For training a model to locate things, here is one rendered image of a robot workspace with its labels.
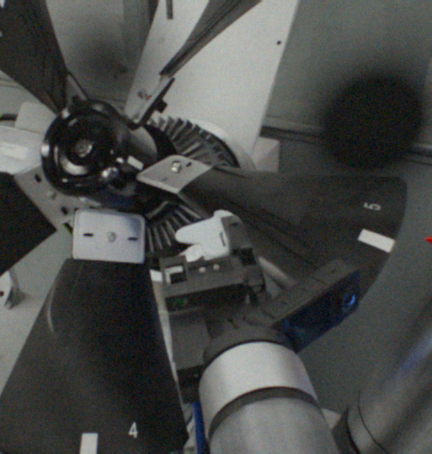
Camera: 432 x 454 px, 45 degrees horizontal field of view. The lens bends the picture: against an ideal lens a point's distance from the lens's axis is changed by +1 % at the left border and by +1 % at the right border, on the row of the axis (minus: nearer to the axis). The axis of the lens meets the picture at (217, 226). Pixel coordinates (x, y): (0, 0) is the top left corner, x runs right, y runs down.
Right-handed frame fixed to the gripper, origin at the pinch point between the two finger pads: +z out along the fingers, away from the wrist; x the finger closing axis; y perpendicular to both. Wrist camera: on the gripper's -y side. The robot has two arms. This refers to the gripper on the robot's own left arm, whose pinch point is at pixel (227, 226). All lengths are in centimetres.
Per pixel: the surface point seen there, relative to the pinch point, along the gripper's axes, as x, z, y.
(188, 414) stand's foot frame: 109, 66, 11
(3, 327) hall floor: 109, 127, 79
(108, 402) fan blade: 18.6, -3.0, 16.2
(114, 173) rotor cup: -4.1, 8.7, 10.7
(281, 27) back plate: -9.3, 42.2, -18.0
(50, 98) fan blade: -7.1, 30.3, 19.1
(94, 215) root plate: 2.4, 11.8, 14.6
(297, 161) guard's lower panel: 31, 73, -29
